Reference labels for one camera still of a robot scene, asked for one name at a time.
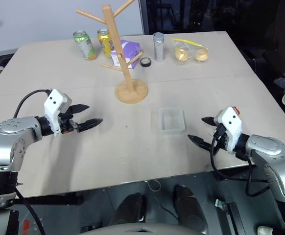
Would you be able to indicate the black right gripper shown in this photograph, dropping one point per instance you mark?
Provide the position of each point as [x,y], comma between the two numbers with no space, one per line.
[221,140]

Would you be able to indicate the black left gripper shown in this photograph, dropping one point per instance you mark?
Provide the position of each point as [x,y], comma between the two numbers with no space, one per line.
[67,124]

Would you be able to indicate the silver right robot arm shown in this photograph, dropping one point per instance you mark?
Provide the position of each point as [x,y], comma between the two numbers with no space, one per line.
[274,156]

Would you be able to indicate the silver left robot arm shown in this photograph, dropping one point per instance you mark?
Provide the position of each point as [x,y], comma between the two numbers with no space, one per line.
[15,142]

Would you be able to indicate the clear plastic container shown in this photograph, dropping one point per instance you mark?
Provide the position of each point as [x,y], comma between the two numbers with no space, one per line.
[169,121]

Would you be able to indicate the wooden tree peg stand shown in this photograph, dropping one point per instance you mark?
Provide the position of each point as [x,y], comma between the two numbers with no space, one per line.
[126,80]

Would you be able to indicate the green drink can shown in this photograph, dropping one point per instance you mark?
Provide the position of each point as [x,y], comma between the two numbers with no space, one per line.
[86,46]

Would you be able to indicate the caster wheel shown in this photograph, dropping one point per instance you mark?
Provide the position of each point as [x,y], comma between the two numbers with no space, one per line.
[221,204]

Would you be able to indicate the yellow drink can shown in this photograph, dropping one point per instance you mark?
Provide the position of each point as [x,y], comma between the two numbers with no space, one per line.
[104,44]

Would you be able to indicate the round yellow bread bun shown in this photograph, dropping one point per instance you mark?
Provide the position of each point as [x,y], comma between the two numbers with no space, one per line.
[201,55]
[181,54]

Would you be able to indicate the dark rounded shape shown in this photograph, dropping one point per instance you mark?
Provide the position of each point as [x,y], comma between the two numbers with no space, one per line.
[189,208]

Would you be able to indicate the purple tissue pack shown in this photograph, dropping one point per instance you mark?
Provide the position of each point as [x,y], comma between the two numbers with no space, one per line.
[130,50]

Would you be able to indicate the black tape roll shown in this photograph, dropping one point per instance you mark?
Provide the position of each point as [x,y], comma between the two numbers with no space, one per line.
[146,62]

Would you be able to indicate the clear plastic zip bag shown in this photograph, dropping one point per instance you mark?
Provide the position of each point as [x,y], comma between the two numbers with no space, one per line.
[189,46]

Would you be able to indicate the silver metal can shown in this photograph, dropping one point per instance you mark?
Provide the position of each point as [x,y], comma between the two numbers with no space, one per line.
[159,47]

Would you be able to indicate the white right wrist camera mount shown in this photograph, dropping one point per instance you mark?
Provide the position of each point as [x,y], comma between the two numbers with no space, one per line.
[231,127]

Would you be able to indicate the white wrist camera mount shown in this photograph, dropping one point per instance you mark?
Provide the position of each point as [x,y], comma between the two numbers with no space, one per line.
[231,127]
[54,102]

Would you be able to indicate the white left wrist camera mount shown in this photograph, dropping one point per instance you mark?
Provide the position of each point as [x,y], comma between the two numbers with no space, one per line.
[54,102]

